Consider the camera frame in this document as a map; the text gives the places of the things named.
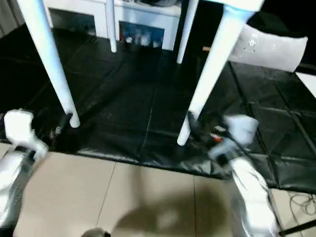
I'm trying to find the black cabinet with gold label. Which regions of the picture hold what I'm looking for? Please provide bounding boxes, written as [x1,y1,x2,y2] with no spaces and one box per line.
[172,0,226,52]

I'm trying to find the loose floor cables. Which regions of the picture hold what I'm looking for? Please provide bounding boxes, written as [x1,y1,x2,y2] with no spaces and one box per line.
[288,192,316,218]

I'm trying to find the grey curtain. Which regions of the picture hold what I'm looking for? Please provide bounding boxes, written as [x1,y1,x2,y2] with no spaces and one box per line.
[0,0,26,38]

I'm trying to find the dark round robot torso part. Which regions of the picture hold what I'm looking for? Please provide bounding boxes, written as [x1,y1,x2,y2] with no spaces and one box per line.
[82,228,112,237]

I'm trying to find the black metal frame leg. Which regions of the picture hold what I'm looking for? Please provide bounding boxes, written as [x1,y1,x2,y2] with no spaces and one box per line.
[278,220,316,236]

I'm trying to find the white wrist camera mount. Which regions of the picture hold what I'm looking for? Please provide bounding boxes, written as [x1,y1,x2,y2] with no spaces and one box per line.
[208,114,259,169]
[3,109,49,159]

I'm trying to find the grey pillow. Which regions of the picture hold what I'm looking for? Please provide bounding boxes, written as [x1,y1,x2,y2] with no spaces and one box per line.
[230,24,310,73]

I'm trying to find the white flat board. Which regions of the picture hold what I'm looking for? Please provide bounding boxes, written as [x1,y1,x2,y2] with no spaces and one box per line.
[294,71,316,99]

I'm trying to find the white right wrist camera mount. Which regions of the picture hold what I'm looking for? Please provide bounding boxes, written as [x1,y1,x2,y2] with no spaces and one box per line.
[208,114,259,169]

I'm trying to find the white sideboard cabinet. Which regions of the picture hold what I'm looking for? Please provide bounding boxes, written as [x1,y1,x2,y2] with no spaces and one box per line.
[42,0,183,52]

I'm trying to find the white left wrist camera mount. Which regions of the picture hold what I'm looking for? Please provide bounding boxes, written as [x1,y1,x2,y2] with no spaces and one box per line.
[3,109,49,159]

